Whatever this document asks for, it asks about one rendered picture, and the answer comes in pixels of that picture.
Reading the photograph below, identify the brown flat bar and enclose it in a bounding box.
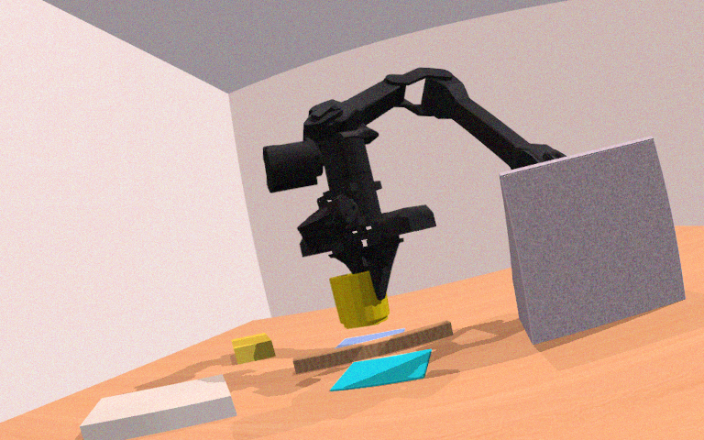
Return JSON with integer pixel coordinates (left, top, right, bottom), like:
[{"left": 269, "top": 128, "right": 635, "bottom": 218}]
[{"left": 293, "top": 320, "right": 453, "bottom": 374}]

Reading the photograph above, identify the yellow cup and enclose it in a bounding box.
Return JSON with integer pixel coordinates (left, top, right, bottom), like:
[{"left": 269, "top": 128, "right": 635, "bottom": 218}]
[{"left": 329, "top": 271, "right": 390, "bottom": 329}]

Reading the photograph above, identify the yellow block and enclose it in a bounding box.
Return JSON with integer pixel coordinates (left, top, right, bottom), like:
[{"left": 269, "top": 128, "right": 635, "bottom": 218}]
[{"left": 232, "top": 333, "right": 276, "bottom": 365}]

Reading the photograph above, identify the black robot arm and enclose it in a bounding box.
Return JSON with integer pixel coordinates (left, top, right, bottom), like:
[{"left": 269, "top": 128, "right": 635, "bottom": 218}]
[{"left": 263, "top": 68, "right": 567, "bottom": 250}]

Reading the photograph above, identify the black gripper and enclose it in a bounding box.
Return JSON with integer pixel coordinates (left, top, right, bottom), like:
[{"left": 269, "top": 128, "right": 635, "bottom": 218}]
[{"left": 300, "top": 172, "right": 436, "bottom": 301}]

